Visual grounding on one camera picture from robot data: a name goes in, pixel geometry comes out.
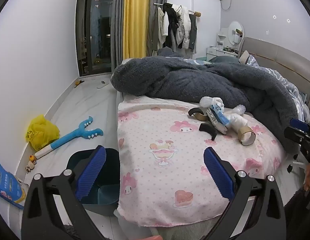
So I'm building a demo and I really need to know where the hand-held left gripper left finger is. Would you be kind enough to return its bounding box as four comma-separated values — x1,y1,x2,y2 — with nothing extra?
21,145,107,240

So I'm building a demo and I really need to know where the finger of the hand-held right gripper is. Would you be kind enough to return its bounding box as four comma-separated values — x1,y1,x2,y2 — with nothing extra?
284,127,308,144
290,118,310,134

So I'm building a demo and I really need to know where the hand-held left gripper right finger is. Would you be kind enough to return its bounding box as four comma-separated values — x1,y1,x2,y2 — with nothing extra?
203,147,287,240

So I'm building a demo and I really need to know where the dark teal trash bin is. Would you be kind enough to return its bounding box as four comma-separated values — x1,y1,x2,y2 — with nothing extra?
66,148,120,217

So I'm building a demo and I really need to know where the white sock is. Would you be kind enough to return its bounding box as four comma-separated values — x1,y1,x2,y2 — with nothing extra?
226,114,248,133
200,96,225,112

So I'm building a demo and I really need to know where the black tape roll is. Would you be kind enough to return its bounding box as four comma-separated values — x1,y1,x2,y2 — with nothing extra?
188,107,208,121

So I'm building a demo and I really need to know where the person's right forearm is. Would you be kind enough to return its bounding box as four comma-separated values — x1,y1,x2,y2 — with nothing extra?
284,187,310,240

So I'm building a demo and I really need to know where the person's right hand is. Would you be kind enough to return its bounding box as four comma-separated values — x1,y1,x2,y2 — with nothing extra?
304,164,310,191

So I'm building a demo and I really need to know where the white chair base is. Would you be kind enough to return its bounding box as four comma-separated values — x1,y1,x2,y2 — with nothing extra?
287,155,306,173

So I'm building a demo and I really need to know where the blue toy grabber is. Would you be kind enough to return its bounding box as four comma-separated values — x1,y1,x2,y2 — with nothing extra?
34,116,104,159

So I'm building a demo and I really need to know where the black curved strip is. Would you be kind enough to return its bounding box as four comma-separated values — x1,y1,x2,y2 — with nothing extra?
199,122,218,140

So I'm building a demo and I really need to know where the brown cardboard tape core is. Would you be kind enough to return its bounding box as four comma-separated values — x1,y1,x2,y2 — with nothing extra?
238,126,256,145

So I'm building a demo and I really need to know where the blue white packet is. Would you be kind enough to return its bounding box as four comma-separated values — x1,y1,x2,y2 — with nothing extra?
206,104,229,134

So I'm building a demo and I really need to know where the yellow plastic bag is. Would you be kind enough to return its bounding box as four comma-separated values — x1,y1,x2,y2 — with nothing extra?
25,114,60,152

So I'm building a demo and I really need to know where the beige padded headboard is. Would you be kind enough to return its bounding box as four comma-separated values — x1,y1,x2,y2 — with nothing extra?
238,37,310,103

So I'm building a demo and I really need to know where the pink printed bed sheet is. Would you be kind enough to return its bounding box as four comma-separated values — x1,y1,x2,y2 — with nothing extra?
117,96,286,228

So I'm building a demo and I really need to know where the blue printed bag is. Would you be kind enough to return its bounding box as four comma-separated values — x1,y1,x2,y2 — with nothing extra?
0,157,29,210

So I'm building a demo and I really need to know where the beige pillow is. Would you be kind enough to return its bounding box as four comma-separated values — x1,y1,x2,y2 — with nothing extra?
240,50,251,64

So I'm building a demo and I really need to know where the dark grey fleece blanket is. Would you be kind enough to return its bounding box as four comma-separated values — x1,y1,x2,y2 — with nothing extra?
110,47,299,155

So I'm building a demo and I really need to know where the white dressing table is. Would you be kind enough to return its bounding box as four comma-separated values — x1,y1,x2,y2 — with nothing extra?
206,46,239,62

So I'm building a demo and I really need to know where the round white mirror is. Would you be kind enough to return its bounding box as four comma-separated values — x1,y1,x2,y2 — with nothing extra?
228,21,244,46

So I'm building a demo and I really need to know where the white desktop shelf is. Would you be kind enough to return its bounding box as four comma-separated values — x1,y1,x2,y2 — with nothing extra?
216,29,229,49

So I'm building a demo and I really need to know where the dark grey vest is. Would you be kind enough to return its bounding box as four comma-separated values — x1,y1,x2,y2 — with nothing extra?
188,14,198,50

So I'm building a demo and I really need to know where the dark glass balcony door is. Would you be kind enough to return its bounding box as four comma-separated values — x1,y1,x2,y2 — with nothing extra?
77,0,117,77

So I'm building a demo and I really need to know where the white puffer jacket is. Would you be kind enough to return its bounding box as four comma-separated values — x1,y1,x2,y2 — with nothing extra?
177,5,191,49

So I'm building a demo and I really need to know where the white shirt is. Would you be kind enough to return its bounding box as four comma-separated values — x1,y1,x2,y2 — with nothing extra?
162,11,170,37

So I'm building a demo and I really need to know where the beige coat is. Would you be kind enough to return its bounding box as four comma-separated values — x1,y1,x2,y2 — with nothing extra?
152,7,165,51

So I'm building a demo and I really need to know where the yellow curtain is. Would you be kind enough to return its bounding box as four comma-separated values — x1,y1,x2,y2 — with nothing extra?
122,0,151,60

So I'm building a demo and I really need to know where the black jacket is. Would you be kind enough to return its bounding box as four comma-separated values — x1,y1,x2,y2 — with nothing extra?
163,2,181,48

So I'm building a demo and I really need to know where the white clothes rail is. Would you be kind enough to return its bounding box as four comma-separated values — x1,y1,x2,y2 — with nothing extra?
154,3,202,17

